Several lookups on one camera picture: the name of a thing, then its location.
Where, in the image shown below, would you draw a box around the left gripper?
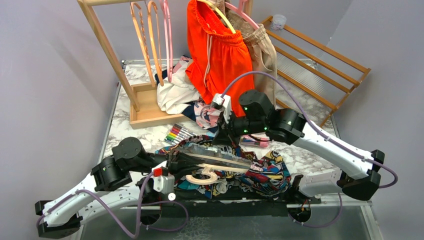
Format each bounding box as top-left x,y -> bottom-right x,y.
128,149 -> 207,182

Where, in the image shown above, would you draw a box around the beige shorts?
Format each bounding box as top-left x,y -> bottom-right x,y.
216,0 -> 278,107

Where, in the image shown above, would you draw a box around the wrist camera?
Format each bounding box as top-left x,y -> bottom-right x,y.
211,93 -> 232,124
152,167 -> 175,195

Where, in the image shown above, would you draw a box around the wooden slatted shelf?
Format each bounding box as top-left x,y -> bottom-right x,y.
262,16 -> 371,126

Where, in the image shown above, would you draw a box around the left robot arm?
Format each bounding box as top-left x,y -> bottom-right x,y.
35,137 -> 202,239

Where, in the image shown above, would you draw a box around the orange shorts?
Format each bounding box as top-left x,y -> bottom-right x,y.
185,0 -> 253,104

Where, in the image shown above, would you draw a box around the pink hanger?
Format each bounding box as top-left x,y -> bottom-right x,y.
159,0 -> 173,83
224,0 -> 259,30

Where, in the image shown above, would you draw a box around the orange hanger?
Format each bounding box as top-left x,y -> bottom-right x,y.
130,0 -> 164,88

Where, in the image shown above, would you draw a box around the pink white navy garment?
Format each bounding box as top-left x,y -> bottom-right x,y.
155,56 -> 221,133

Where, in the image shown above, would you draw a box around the pink hanger right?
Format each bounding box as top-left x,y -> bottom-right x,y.
224,0 -> 259,30

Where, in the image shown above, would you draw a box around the wooden clothes rack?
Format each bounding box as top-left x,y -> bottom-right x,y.
76,0 -> 254,130

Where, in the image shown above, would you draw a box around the clear plastic cup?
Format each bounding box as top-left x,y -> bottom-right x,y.
270,14 -> 287,31

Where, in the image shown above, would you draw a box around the yellow hanger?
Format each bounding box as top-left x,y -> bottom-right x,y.
198,0 -> 236,34

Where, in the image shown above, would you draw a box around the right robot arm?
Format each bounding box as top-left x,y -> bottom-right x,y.
211,89 -> 385,204

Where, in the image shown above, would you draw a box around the pack of coloured markers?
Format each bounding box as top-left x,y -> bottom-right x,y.
164,123 -> 196,145

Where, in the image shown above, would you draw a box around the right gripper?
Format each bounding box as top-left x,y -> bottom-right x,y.
212,108 -> 267,148

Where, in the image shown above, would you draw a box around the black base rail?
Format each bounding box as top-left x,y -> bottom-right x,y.
141,187 -> 321,223

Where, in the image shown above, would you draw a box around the cream hanger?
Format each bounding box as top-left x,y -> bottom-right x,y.
175,151 -> 252,185

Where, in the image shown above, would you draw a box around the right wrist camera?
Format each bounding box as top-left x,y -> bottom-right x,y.
211,93 -> 232,124

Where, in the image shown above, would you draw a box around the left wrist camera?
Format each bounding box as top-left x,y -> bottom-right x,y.
152,167 -> 175,195

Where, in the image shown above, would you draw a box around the comic print shorts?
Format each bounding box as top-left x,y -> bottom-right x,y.
156,135 -> 292,199

